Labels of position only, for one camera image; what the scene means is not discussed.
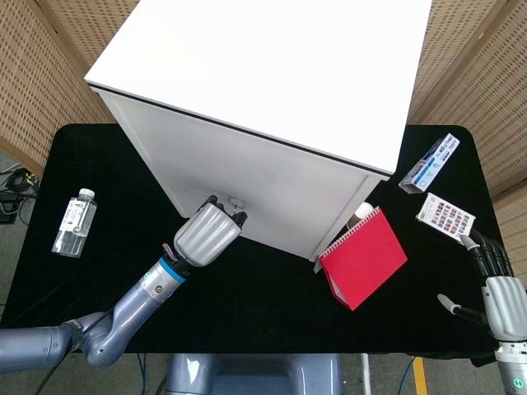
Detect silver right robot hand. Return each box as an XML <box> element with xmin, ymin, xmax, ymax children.
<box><xmin>436</xmin><ymin>229</ymin><xmax>527</xmax><ymax>342</ymax></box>

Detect blue and white carton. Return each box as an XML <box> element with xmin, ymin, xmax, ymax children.
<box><xmin>398</xmin><ymin>132</ymin><xmax>460</xmax><ymax>195</ymax></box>

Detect white box with picture grid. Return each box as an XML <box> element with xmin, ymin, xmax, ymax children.
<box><xmin>415</xmin><ymin>192</ymin><xmax>478</xmax><ymax>243</ymax></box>

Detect black velvet tablecloth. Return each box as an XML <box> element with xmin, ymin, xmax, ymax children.
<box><xmin>0</xmin><ymin>122</ymin><xmax>510</xmax><ymax>356</ymax></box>

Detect metal table leg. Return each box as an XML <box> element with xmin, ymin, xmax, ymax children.
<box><xmin>359</xmin><ymin>352</ymin><xmax>372</xmax><ymax>395</ymax></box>

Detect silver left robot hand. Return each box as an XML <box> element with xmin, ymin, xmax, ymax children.
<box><xmin>173</xmin><ymin>194</ymin><xmax>248</xmax><ymax>267</ymax></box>

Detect grey robot torso base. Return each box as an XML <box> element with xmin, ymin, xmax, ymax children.
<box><xmin>164</xmin><ymin>352</ymin><xmax>343</xmax><ymax>395</ymax></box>

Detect black floor cables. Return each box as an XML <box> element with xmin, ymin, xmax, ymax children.
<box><xmin>0</xmin><ymin>166</ymin><xmax>40</xmax><ymax>223</ymax></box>

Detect white cabinet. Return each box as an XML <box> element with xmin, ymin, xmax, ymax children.
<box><xmin>83</xmin><ymin>0</ymin><xmax>433</xmax><ymax>262</ymax></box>

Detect woven rattan folding screen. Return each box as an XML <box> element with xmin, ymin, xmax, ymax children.
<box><xmin>405</xmin><ymin>0</ymin><xmax>527</xmax><ymax>199</ymax></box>
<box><xmin>0</xmin><ymin>0</ymin><xmax>138</xmax><ymax>176</ymax></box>

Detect blue cable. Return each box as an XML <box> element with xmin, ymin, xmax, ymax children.
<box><xmin>137</xmin><ymin>353</ymin><xmax>150</xmax><ymax>395</ymax></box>
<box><xmin>399</xmin><ymin>356</ymin><xmax>416</xmax><ymax>395</ymax></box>

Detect red spiral desk calendar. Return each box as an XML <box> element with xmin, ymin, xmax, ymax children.
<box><xmin>315</xmin><ymin>205</ymin><xmax>408</xmax><ymax>312</ymax></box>

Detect clear plastic water bottle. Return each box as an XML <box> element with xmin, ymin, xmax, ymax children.
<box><xmin>51</xmin><ymin>188</ymin><xmax>98</xmax><ymax>258</ymax></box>

